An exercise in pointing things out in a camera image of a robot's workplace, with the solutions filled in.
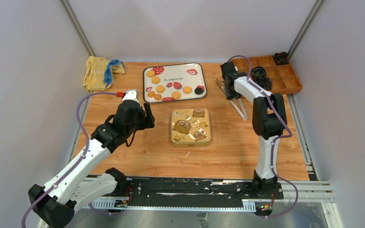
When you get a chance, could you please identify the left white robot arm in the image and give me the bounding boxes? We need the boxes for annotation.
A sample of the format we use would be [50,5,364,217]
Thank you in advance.
[28,100,154,228]

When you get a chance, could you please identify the wooden compartment box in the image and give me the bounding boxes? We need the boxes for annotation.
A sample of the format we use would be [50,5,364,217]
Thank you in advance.
[232,55,303,95]

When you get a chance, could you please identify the gold cookie tin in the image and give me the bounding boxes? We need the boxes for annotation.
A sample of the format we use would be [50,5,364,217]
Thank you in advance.
[170,108,212,149]

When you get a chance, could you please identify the yellow cloth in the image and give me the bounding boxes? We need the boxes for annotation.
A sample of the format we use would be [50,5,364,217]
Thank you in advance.
[83,56,126,94]

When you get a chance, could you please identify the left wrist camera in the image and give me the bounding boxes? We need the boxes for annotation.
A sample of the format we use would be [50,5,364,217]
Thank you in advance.
[122,89,139,103]

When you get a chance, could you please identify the white strawberry tray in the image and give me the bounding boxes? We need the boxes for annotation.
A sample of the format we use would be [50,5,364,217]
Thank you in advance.
[143,63,208,104]

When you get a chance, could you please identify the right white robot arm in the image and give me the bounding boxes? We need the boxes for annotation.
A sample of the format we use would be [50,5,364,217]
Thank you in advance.
[221,61,287,199]

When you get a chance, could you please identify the black sandwich cookie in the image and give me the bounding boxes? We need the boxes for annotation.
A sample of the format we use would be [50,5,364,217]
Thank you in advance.
[194,87,204,95]

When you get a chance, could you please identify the round dotted biscuit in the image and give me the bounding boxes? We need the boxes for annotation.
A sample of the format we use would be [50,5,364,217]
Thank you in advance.
[146,70,155,77]
[151,76,161,84]

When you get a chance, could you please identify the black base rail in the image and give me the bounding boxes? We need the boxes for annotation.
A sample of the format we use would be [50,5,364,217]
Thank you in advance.
[90,177,284,213]

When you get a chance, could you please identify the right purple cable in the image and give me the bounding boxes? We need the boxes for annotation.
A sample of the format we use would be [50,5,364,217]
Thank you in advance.
[227,55,298,219]

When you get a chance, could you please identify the metal tongs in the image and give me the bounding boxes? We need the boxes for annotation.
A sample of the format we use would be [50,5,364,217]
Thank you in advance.
[215,79,249,121]

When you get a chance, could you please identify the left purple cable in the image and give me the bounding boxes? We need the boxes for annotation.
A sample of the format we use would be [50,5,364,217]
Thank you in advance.
[21,91,120,228]

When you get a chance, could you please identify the blue cloth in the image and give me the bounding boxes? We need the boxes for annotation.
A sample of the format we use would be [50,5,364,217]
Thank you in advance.
[103,59,122,87]

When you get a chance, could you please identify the purple cable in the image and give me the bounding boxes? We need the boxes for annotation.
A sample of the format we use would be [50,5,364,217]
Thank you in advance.
[21,91,120,228]
[227,55,298,219]

